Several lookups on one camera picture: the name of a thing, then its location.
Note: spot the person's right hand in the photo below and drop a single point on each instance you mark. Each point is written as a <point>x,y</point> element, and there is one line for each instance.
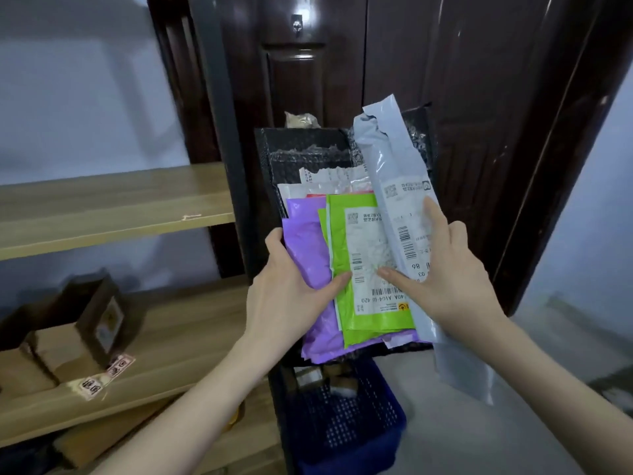
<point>450,286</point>

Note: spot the small cardboard box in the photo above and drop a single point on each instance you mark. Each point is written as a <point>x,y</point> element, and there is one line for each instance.
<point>342,383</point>
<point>307,376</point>

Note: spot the white mailer bag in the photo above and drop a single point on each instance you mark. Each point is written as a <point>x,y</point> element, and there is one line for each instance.
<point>331,175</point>

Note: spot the black bubble mailer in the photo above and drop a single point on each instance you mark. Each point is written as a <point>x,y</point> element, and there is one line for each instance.
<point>306,148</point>
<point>419,128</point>

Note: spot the brown taped parcel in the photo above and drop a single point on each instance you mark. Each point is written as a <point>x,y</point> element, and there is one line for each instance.
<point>301,120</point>

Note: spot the grey plastic mailer bag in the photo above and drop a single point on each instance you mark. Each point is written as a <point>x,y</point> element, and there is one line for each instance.
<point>395,163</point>

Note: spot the person's right forearm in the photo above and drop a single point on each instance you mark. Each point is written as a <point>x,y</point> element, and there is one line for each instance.
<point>549,390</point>

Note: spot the person's left thumb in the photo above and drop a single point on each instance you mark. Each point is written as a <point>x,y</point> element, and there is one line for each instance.
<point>282,249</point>

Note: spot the person's right thumb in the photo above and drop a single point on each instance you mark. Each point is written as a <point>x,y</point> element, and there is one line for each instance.
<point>398,280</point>

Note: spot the black metal shelf post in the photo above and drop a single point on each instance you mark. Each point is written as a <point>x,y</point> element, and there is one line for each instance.
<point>222,143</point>

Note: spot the dark brown wooden door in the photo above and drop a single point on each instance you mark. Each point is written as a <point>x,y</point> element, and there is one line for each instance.
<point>484,93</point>

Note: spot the large flat cardboard box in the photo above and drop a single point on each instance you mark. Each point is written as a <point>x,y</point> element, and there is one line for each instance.
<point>109,432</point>

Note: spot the green plastic mailer bag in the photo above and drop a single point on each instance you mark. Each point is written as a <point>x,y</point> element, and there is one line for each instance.
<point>339,227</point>

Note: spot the person's left forearm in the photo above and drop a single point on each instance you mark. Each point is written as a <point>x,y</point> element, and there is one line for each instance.
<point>183,415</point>

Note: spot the flat tan cardboard box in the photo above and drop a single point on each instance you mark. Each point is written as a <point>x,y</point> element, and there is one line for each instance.
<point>44,358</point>

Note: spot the blue plastic basket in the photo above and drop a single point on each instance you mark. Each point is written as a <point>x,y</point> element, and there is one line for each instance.
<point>346,425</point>

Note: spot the purple plastic mailer bag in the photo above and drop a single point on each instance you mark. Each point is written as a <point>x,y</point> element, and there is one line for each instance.
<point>306,232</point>

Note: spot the pink printed sticker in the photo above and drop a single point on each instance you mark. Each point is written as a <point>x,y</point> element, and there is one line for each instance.
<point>119,366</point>
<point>92,388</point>

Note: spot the person's left hand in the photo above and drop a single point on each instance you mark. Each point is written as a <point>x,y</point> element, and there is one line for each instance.
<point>282,301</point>

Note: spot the dark brown cardboard box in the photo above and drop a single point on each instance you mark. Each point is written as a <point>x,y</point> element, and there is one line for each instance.
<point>99,316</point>

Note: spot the translucent plastic mailer bag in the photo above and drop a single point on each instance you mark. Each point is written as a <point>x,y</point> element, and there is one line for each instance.
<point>316,189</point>

